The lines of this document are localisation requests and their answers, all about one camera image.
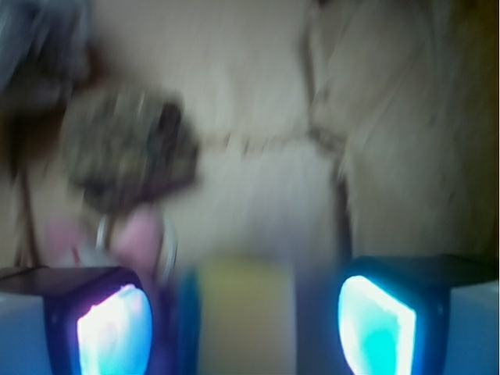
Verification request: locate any brown rock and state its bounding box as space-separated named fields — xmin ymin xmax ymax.
xmin=59 ymin=86 xmax=199 ymax=213

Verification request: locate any brown paper bag tray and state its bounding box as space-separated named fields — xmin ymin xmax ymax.
xmin=0 ymin=0 xmax=500 ymax=375

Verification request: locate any yellow and green sponge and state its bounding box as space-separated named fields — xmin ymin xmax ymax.
xmin=177 ymin=258 xmax=297 ymax=374

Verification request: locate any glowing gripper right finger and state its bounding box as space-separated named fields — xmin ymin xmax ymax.
xmin=337 ymin=254 xmax=499 ymax=374

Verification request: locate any pink plush bunny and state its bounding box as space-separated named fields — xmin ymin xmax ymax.
xmin=44 ymin=206 xmax=178 ymax=285

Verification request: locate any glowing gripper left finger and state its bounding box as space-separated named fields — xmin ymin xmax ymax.
xmin=1 ymin=266 xmax=153 ymax=374

